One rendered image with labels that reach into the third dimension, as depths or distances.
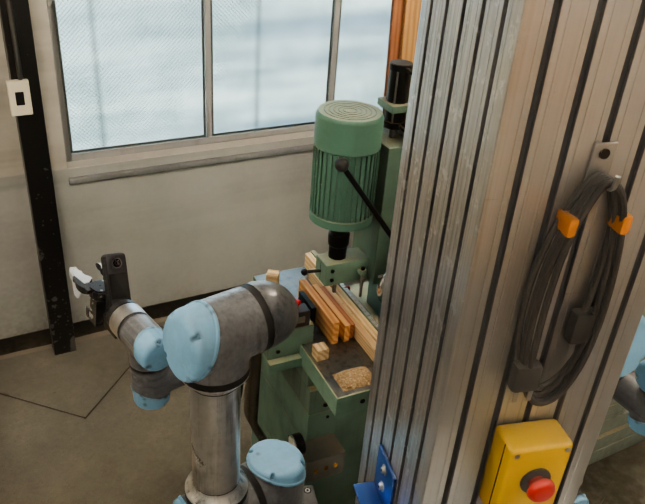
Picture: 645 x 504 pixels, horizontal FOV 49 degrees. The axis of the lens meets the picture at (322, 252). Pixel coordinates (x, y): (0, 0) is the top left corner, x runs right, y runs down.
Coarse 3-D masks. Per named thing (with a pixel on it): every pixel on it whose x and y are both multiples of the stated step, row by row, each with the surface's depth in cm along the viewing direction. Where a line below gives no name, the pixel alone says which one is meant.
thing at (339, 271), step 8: (352, 248) 206; (320, 256) 201; (328, 256) 201; (352, 256) 202; (360, 256) 203; (320, 264) 200; (328, 264) 198; (336, 264) 198; (344, 264) 199; (352, 264) 201; (360, 264) 202; (320, 272) 201; (328, 272) 198; (336, 272) 200; (344, 272) 201; (352, 272) 202; (320, 280) 202; (328, 280) 200; (336, 280) 201; (344, 280) 202; (352, 280) 204
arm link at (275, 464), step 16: (256, 448) 140; (272, 448) 141; (288, 448) 141; (240, 464) 140; (256, 464) 136; (272, 464) 137; (288, 464) 137; (304, 464) 140; (256, 480) 135; (272, 480) 134; (288, 480) 135; (304, 480) 142; (272, 496) 135; (288, 496) 137
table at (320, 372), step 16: (288, 272) 224; (288, 288) 216; (320, 336) 197; (304, 352) 191; (336, 352) 191; (352, 352) 192; (272, 368) 190; (288, 368) 193; (304, 368) 193; (320, 368) 185; (336, 368) 185; (368, 368) 186; (320, 384) 184; (336, 384) 180; (336, 400) 176; (352, 400) 178; (368, 400) 181
